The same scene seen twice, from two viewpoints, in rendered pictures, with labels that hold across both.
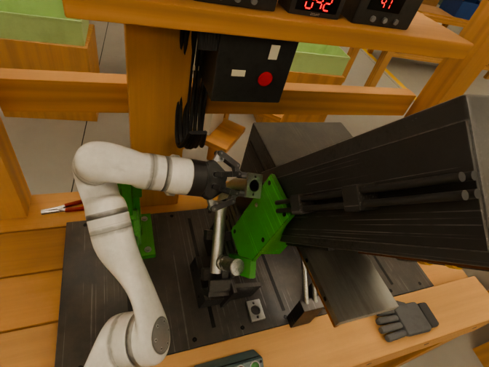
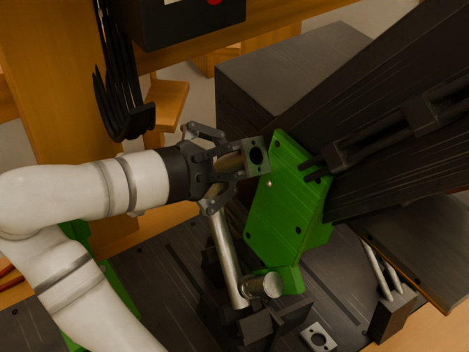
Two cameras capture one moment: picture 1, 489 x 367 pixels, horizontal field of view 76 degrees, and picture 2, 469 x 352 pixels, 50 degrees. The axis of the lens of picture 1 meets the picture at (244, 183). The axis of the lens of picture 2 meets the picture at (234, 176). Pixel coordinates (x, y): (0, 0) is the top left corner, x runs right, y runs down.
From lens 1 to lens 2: 0.06 m
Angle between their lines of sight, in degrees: 3
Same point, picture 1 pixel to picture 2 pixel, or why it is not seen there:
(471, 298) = not seen: outside the picture
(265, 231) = (298, 216)
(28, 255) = not seen: outside the picture
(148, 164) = (96, 177)
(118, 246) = (100, 313)
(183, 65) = (84, 15)
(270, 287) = (326, 300)
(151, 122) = (63, 119)
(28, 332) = not seen: outside the picture
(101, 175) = (36, 218)
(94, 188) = (28, 244)
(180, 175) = (146, 177)
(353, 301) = (458, 269)
